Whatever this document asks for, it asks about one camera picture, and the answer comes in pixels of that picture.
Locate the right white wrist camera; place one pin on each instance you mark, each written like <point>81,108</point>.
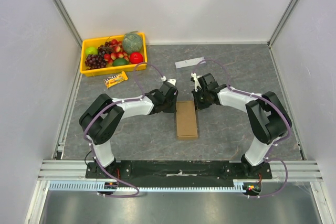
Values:
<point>194,79</point>

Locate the dark purple grape bunch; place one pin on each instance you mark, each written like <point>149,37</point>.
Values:
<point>95,62</point>

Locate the green apple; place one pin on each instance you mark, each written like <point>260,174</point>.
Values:
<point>91,50</point>

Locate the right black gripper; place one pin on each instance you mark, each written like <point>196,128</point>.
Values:
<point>199,99</point>

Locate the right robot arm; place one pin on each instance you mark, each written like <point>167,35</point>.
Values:
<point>268,118</point>

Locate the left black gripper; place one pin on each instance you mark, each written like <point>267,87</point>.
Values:
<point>172,109</point>

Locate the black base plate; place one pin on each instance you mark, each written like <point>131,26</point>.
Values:
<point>127,170</point>

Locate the red cherry cluster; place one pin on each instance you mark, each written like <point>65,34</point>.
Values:
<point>112,50</point>

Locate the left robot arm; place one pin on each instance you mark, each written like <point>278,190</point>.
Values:
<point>101,119</point>

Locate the grey slim carton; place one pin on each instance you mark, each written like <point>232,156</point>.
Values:
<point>188,63</point>

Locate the red apple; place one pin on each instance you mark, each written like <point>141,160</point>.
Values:
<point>136,58</point>

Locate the brown cardboard box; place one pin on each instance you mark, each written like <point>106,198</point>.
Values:
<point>186,123</point>

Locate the yellow plastic bin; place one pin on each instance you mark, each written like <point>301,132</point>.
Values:
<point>109,69</point>

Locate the slotted cable duct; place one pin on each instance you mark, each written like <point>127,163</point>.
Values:
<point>168,184</point>

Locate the yellow candy packet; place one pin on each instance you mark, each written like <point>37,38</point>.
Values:
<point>115,79</point>

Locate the green netted melon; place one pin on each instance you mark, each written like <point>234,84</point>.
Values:
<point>132,42</point>

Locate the green avocado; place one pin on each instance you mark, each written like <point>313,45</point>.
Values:
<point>120,62</point>

